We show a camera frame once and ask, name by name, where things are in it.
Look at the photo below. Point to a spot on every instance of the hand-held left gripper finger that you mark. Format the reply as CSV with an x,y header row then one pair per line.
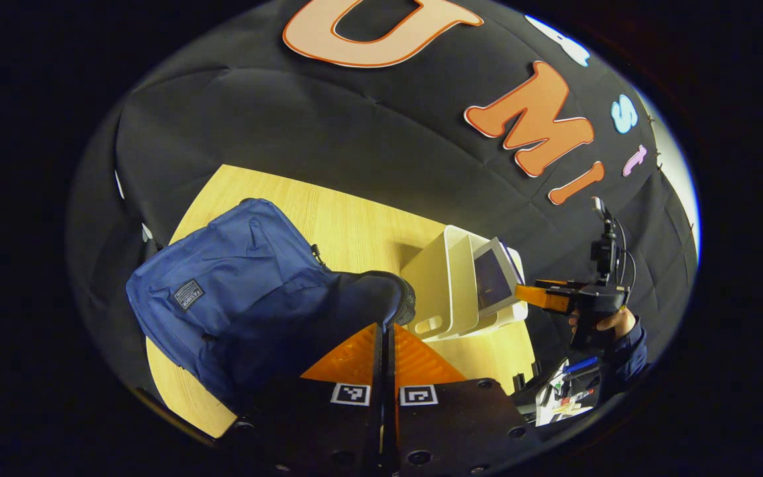
x,y
379,371
391,371

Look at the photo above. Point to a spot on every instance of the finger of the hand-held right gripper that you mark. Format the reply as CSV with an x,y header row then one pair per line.
x,y
544,297

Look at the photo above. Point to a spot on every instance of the black and white portrait book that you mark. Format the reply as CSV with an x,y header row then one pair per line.
x,y
491,281

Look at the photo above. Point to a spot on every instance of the white bookshelf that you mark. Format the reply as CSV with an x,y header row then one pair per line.
x,y
444,285

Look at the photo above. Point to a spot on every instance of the blue schoolbag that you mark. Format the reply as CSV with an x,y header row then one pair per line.
x,y
236,278

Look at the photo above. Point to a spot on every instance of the black backdrop cloth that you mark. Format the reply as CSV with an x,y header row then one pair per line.
x,y
289,119

